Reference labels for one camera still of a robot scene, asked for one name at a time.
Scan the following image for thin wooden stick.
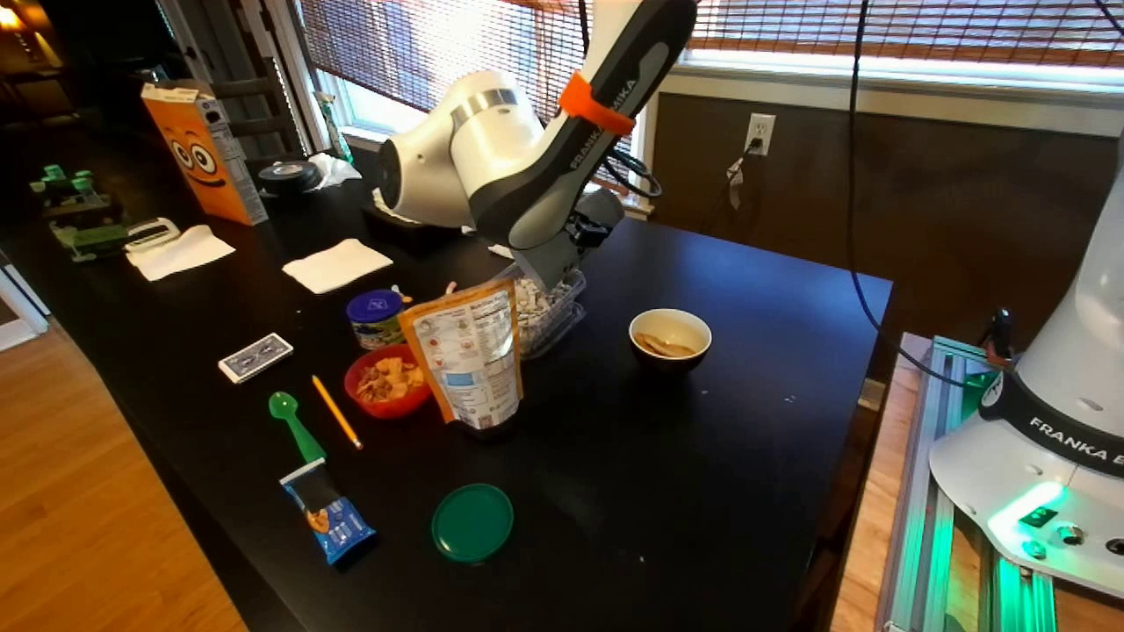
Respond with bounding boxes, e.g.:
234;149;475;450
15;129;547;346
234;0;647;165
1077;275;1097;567
307;373;364;454

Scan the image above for large woven window blind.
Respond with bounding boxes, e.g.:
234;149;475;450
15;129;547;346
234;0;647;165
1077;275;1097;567
296;0;591;134

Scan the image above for flat white napkin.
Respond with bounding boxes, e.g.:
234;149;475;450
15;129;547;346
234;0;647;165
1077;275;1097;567
276;234;398;297
124;221;239;284

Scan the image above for grey panda print cup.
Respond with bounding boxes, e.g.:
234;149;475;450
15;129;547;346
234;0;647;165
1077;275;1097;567
511;238;591;297

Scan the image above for red bowl of cereal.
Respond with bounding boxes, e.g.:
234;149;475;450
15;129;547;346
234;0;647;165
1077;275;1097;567
340;345;431;421

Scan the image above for crumpled white cloth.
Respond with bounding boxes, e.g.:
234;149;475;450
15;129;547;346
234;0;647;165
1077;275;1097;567
307;149;364;194

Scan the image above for orange cereal box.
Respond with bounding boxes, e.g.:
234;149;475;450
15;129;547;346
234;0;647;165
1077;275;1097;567
137;77;270;227

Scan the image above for white framed board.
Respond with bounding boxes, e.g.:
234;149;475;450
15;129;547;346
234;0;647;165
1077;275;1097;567
0;260;52;353

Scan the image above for green toy figure set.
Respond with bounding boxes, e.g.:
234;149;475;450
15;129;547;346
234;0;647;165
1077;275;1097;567
29;162;127;262

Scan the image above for orange cable strap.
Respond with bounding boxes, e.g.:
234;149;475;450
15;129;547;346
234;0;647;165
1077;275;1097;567
554;70;637;139

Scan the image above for orange white snack pouch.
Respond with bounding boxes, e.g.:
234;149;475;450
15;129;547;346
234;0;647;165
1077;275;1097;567
394;275;525;435

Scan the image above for blue snack packet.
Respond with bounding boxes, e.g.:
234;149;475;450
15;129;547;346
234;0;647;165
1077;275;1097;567
276;455;379;572

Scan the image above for green plastic spoon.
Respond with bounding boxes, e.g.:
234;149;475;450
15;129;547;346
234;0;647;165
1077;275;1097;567
263;389;330;466

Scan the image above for white wall outlet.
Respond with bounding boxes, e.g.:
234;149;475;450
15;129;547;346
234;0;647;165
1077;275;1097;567
741;107;778;156

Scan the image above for grey metal stand frame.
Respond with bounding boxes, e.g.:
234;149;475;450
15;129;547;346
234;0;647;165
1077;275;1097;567
153;0;337;162

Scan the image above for small white bowl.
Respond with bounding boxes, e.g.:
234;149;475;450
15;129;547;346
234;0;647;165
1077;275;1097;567
625;305;715;363

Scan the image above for black tape roll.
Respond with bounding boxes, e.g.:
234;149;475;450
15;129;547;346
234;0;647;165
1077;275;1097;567
255;156;325;196

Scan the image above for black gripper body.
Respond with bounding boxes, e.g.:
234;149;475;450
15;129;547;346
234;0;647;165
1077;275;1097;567
511;173;625;253

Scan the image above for round green lid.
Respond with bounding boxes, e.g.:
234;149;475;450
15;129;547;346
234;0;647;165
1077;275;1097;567
424;481;516;567

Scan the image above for lit table lamp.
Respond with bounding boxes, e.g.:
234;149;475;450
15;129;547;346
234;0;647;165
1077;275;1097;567
0;0;56;67

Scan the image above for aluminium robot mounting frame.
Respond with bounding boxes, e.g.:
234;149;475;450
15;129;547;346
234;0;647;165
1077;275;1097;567
873;330;1064;632

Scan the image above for bread piece in bowl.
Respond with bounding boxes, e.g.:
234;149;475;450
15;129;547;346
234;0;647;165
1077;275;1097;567
639;318;703;358

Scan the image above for blue lidded jar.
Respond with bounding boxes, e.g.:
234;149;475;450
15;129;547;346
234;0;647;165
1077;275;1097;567
345;284;406;353

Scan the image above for narrow woven window blind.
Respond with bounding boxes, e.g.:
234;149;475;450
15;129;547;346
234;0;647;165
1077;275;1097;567
688;0;1124;67

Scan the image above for white card box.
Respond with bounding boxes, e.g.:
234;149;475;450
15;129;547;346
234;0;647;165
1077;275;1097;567
215;330;296;385

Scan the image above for clear plastic lunchbox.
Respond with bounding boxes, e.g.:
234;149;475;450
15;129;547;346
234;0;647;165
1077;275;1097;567
511;262;591;358

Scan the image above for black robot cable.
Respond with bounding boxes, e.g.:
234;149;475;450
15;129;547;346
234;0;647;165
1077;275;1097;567
591;0;981;392

